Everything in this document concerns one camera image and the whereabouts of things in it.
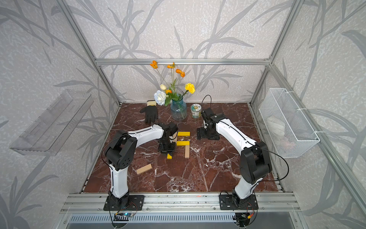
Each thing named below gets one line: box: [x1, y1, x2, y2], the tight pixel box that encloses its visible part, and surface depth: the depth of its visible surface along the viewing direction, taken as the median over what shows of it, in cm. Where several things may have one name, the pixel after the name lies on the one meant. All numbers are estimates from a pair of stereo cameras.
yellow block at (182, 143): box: [176, 140, 191, 147], surface depth 98 cm
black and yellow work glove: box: [139, 99, 158, 124], surface depth 118 cm
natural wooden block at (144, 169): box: [136, 163, 153, 175], surface depth 87 cm
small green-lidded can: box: [190, 103, 202, 119], surface depth 110 cm
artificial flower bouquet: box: [149, 60, 196, 107], surface depth 92 cm
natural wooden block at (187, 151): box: [184, 145, 190, 159], surface depth 93 cm
